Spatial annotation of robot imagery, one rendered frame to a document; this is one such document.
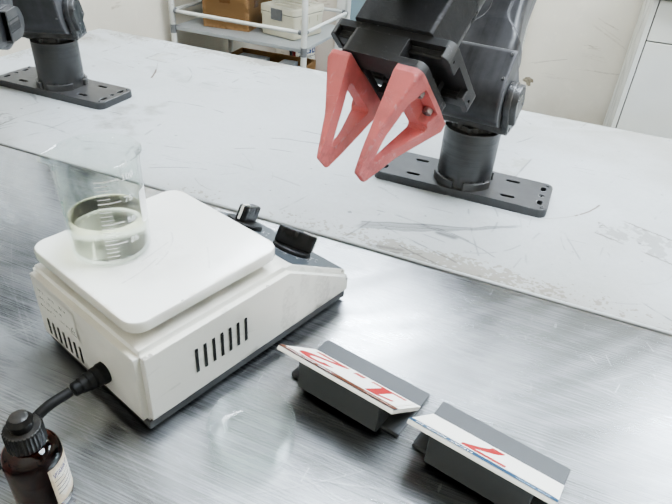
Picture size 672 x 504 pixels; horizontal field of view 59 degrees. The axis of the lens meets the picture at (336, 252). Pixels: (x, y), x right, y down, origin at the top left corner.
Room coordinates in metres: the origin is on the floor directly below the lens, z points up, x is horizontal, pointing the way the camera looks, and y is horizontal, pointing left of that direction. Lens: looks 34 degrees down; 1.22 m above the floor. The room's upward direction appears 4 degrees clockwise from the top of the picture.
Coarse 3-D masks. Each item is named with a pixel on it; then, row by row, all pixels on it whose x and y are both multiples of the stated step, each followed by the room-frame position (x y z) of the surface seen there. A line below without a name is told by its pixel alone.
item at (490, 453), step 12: (420, 420) 0.24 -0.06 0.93; (432, 420) 0.25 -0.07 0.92; (444, 432) 0.23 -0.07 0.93; (456, 432) 0.25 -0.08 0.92; (468, 444) 0.23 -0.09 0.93; (480, 444) 0.24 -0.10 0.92; (492, 456) 0.22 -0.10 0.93; (504, 456) 0.23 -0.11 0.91; (504, 468) 0.21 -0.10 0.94; (516, 468) 0.22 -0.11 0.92; (528, 468) 0.23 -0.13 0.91; (528, 480) 0.20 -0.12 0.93; (540, 480) 0.21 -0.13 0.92; (552, 480) 0.22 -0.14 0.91; (552, 492) 0.20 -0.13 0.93
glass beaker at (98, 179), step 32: (64, 160) 0.33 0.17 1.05; (96, 160) 0.30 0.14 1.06; (128, 160) 0.31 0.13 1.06; (64, 192) 0.30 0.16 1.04; (96, 192) 0.30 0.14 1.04; (128, 192) 0.31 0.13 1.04; (96, 224) 0.30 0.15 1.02; (128, 224) 0.31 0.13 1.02; (96, 256) 0.30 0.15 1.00; (128, 256) 0.31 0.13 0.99
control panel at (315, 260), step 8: (256, 232) 0.41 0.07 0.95; (264, 232) 0.42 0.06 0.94; (272, 232) 0.44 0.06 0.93; (272, 240) 0.40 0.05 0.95; (280, 256) 0.36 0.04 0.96; (288, 256) 0.37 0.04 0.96; (312, 256) 0.40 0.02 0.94; (320, 256) 0.41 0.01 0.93; (296, 264) 0.35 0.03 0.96; (304, 264) 0.36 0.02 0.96; (312, 264) 0.37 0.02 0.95; (320, 264) 0.38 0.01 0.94; (328, 264) 0.39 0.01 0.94
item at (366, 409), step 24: (312, 360) 0.28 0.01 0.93; (336, 360) 0.32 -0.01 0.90; (360, 360) 0.32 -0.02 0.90; (312, 384) 0.28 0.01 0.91; (336, 384) 0.27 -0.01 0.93; (384, 384) 0.30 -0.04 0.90; (408, 384) 0.30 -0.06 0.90; (336, 408) 0.27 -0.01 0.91; (360, 408) 0.26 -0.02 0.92; (384, 408) 0.24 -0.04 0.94; (408, 408) 0.26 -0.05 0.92
